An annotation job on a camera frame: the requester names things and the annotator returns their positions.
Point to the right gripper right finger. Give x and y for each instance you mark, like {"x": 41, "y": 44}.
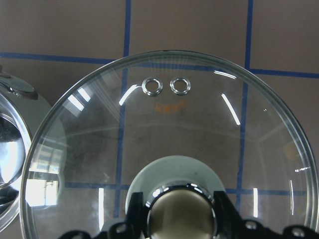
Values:
{"x": 230, "y": 224}

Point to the white cooking pot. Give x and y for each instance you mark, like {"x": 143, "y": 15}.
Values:
{"x": 22, "y": 110}

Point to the glass pot lid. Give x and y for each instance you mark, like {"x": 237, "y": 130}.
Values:
{"x": 177, "y": 126}

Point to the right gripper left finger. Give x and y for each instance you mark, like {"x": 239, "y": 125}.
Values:
{"x": 133, "y": 224}

